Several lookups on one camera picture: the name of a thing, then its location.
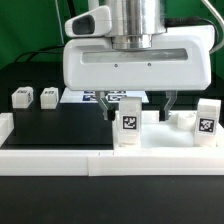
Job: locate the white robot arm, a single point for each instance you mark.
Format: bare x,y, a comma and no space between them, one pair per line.
130,45

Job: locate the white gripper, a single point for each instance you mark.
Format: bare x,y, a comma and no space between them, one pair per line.
179,60

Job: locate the white square table top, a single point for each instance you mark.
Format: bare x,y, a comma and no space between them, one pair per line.
176,132

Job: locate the white U-shaped fence wall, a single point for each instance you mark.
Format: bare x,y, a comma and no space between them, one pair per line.
152,161

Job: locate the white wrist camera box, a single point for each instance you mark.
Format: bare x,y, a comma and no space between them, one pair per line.
94,23

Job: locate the white marker sheet with tags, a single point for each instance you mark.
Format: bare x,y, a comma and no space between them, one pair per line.
69,96

